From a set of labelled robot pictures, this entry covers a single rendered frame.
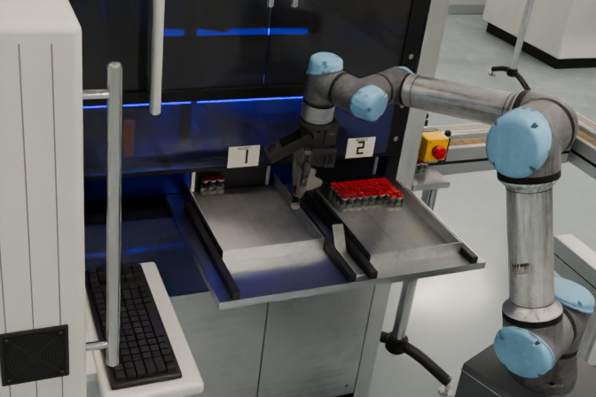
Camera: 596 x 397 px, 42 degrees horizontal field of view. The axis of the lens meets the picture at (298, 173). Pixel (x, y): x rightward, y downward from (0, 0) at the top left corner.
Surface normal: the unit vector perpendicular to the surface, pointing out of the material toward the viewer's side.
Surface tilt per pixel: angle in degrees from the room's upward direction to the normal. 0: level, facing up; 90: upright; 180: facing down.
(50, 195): 90
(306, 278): 0
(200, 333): 90
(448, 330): 0
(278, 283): 0
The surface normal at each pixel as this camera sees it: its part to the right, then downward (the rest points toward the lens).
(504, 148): -0.65, 0.15
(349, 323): 0.38, 0.46
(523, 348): -0.62, 0.40
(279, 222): 0.11, -0.88
